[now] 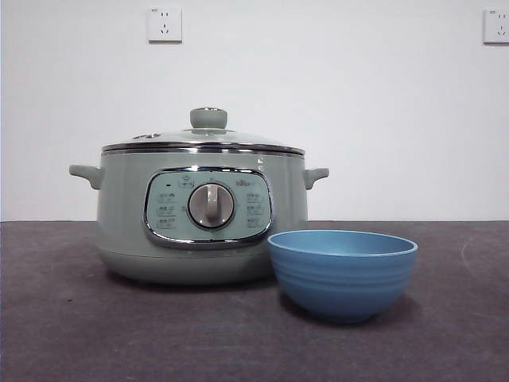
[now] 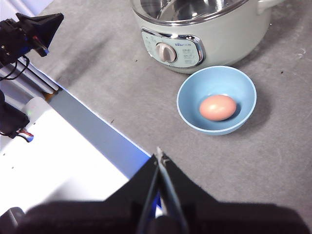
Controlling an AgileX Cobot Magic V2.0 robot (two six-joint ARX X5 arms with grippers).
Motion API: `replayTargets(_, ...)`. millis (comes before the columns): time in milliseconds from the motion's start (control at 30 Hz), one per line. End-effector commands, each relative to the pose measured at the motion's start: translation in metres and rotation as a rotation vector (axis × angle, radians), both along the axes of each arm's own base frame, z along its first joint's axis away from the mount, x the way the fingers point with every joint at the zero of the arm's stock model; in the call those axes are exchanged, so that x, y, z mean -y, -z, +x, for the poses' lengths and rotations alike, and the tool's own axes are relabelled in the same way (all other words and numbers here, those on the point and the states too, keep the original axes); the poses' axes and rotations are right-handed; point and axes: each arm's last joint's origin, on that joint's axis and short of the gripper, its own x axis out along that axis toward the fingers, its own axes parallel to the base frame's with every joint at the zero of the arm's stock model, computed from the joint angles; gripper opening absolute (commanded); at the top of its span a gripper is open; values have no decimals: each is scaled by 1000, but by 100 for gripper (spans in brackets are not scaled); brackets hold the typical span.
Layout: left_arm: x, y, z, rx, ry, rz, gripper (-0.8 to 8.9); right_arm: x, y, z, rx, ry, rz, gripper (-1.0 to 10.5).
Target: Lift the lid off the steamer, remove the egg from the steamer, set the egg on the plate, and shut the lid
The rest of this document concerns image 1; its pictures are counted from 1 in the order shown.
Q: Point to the blue ribbed bowl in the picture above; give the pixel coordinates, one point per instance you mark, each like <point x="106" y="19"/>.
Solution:
<point x="342" y="282"/>

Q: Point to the white wall socket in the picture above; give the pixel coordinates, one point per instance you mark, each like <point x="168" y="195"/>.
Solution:
<point x="497" y="26"/>
<point x="165" y="24"/>

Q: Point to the pale green electric steamer pot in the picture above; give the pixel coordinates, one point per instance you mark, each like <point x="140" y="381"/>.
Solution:
<point x="123" y="207"/>

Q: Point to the glass lid with green knob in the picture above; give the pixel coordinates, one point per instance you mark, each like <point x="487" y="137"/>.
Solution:
<point x="208" y="118"/>

